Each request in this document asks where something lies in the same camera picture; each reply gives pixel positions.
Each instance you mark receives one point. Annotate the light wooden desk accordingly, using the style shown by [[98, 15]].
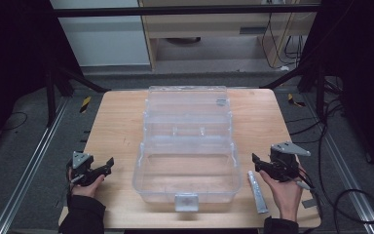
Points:
[[207, 26]]

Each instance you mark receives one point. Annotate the person's right hand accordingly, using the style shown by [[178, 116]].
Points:
[[285, 196]]

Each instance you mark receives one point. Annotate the clear plastic storage box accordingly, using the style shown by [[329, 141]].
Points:
[[188, 152]]

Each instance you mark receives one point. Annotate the aluminium floor rail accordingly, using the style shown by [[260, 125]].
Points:
[[29, 165], [347, 172]]

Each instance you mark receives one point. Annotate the white cabinet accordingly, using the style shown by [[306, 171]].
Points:
[[104, 39]]

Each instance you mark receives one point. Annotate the grey tape piece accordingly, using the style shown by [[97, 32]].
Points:
[[309, 203]]

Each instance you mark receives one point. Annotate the white ointment tube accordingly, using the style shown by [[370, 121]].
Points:
[[257, 192]]

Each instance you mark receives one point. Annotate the black metal stand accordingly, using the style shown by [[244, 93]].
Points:
[[319, 94], [50, 97]]

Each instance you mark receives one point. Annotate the white plug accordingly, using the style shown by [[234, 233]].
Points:
[[284, 68]]

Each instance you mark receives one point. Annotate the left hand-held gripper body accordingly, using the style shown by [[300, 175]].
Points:
[[82, 162]]

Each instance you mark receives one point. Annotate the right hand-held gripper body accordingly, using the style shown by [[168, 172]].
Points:
[[284, 162]]

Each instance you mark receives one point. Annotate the person's left hand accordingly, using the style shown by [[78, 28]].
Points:
[[87, 188]]

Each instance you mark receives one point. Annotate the black horizontal bar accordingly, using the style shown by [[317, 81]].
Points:
[[181, 11]]

